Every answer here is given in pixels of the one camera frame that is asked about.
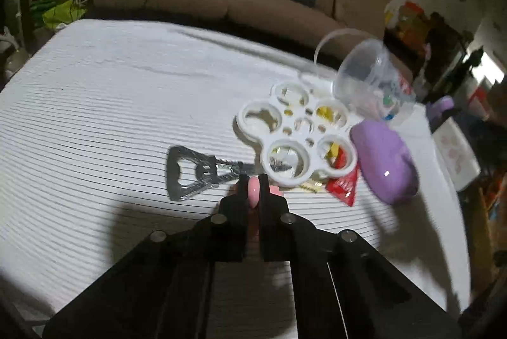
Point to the white flower-shaped tray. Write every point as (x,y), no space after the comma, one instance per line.
(302,134)

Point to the red ketchup sachet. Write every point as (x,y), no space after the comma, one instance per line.
(342,188)

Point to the clear plastic bucket cup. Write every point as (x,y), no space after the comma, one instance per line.
(367,81)

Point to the green bag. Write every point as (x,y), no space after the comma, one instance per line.
(49,14)

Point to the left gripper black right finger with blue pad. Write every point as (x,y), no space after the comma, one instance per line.
(288,237)

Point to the metal bottle opener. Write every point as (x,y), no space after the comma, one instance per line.
(208,172)

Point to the pink small object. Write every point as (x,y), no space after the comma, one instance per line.
(253,191)

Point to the white table mat cloth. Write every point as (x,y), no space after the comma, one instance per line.
(85,128)

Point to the purple oval case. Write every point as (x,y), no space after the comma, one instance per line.
(385,161)

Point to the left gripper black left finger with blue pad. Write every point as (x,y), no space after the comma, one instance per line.
(186,265)

